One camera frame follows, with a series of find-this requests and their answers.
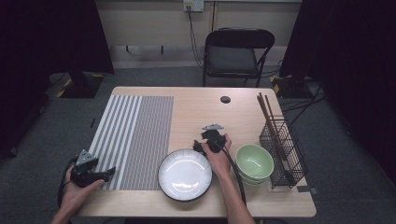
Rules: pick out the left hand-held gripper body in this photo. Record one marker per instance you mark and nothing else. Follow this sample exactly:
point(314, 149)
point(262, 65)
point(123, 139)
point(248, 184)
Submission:
point(84, 174)

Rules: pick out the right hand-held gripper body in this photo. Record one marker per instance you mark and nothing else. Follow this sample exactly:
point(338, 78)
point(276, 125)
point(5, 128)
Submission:
point(213, 137)

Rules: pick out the white plate black rim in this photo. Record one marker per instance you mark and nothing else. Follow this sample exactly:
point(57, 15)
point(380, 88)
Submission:
point(183, 175)

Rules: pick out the person's right hand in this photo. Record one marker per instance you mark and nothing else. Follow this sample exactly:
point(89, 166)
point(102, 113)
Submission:
point(219, 161)

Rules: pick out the person's left hand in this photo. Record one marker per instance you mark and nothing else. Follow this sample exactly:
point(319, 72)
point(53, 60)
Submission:
point(74, 196)

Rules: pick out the grey striped placemat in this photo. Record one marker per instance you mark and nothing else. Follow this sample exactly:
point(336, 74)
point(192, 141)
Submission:
point(140, 140)

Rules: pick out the small black floor object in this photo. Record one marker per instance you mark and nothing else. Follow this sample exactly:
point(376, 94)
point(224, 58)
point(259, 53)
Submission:
point(92, 122)

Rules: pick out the brown wooden chopstick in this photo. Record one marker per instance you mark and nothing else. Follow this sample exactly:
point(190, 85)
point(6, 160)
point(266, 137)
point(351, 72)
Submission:
point(264, 112)
point(269, 107)

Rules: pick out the black folding chair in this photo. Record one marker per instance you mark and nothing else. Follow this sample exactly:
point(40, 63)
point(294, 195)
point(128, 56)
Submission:
point(236, 56)

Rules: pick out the black stand base striped tape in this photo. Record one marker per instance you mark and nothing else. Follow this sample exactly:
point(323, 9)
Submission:
point(289, 88)
point(81, 88)

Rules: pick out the grey tape piece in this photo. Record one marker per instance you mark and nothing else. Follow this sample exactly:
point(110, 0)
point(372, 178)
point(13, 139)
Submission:
point(306, 189)

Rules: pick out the dark curtain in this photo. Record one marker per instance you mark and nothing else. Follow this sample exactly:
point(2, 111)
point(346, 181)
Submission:
point(37, 62)
point(348, 62)

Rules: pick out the white wall socket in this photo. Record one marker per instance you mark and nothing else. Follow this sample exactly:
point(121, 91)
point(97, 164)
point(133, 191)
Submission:
point(193, 4)

